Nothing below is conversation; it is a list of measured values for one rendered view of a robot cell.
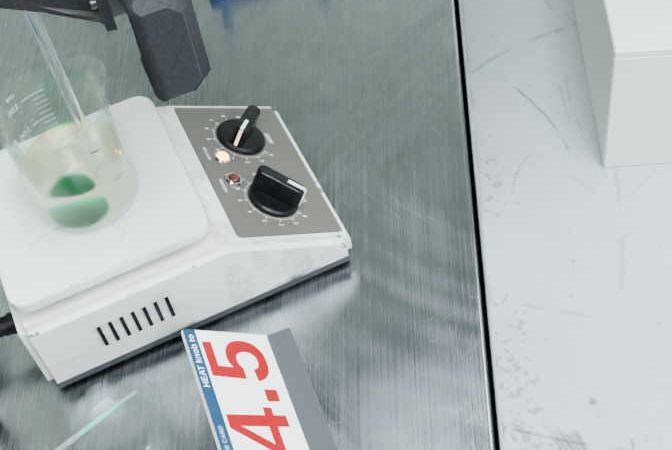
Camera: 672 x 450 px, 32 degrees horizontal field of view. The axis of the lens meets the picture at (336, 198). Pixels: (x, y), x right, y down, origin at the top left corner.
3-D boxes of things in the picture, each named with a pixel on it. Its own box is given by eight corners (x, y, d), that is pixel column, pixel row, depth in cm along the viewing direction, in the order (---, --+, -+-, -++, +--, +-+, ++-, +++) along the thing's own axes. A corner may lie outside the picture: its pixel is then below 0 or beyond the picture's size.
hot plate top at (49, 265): (151, 99, 73) (147, 89, 72) (216, 234, 66) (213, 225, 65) (-32, 173, 71) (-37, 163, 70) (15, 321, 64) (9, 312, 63)
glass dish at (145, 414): (190, 441, 67) (181, 424, 65) (107, 496, 65) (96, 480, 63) (144, 375, 70) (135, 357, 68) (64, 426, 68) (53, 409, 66)
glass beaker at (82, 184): (83, 262, 65) (34, 167, 58) (16, 206, 68) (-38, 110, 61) (175, 184, 68) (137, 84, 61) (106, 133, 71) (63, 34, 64)
